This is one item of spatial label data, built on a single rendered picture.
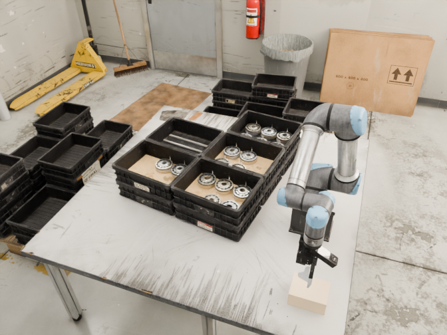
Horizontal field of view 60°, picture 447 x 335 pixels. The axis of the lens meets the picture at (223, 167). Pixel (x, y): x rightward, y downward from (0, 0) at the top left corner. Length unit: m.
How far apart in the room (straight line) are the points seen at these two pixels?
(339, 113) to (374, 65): 3.00
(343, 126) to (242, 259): 0.80
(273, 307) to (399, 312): 1.18
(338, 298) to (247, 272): 0.42
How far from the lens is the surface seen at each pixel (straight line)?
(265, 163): 2.29
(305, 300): 1.76
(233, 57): 5.13
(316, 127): 1.65
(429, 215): 3.50
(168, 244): 2.03
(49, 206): 3.14
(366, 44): 4.59
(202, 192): 2.10
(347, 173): 1.90
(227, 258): 1.95
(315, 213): 1.44
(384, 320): 2.73
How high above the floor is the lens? 2.22
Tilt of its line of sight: 38 degrees down
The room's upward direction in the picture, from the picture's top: 2 degrees counter-clockwise
